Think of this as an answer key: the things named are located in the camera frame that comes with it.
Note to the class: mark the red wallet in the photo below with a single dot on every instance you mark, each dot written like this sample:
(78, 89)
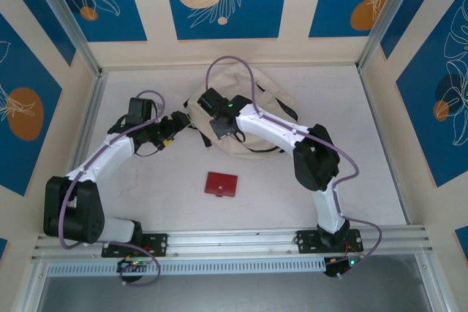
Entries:
(221, 182)

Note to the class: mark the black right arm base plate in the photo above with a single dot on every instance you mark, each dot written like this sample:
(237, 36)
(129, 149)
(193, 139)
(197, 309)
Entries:
(307, 240)

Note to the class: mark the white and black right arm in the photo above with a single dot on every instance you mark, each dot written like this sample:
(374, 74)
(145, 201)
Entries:
(270, 127)

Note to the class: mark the aluminium table side rail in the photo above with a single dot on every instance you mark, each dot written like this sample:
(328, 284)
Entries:
(91, 107)
(384, 144)

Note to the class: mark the small controller board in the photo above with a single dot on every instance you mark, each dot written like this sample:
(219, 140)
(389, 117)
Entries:
(342, 266)
(133, 263)

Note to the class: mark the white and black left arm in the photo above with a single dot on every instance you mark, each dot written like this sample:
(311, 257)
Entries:
(109, 155)

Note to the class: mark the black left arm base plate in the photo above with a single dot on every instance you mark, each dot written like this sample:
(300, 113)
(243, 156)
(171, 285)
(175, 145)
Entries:
(157, 242)

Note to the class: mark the aluminium mounting rail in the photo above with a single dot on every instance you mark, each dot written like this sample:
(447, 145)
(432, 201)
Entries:
(234, 240)

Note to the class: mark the cream canvas backpack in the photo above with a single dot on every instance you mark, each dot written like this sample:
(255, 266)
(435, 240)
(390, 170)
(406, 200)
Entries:
(234, 78)

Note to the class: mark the aluminium frame post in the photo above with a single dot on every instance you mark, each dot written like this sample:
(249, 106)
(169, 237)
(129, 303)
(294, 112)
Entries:
(66, 16)
(391, 12)

